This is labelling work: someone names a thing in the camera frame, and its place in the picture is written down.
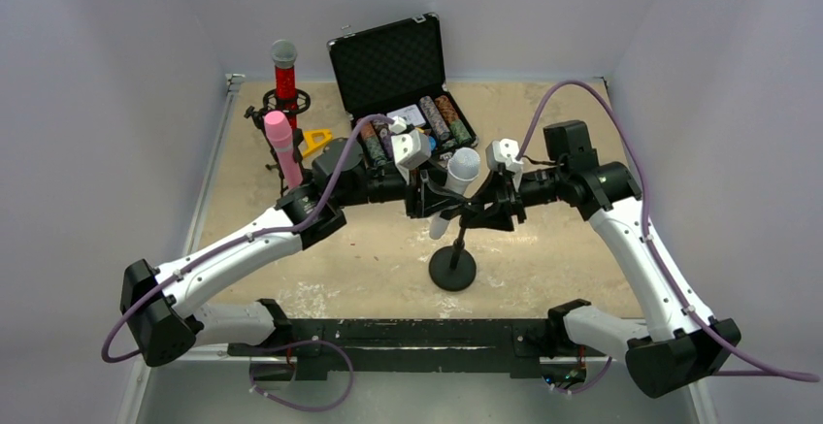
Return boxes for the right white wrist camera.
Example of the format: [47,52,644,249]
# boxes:
[485,139,524,191]

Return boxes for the aluminium corner rail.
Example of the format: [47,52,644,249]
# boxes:
[181,73,247,256]

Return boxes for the yellow triangular plastic frame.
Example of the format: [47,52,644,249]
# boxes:
[303,129,334,156]

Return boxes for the white microphone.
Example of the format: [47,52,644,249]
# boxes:
[429,147,480,240]

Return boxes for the pink microphone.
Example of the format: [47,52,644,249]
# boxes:
[263,111,302,189]

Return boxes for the black round-base stand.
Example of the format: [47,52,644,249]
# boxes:
[292,128,317,181]
[428,201,477,292]

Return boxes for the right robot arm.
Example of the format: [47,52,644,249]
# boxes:
[465,120,741,398]

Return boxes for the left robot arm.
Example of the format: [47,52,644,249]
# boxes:
[118,134,480,367]

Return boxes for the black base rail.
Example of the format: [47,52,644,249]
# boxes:
[227,318,603,380]

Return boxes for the black poker chip case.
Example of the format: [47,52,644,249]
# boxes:
[327,13,478,161]

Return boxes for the black tripod microphone stand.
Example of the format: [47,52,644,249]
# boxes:
[244,89,322,196]

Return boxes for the white playing card box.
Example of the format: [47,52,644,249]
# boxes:
[386,104,426,135]

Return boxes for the red glitter microphone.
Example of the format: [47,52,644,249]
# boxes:
[270,39,298,129]

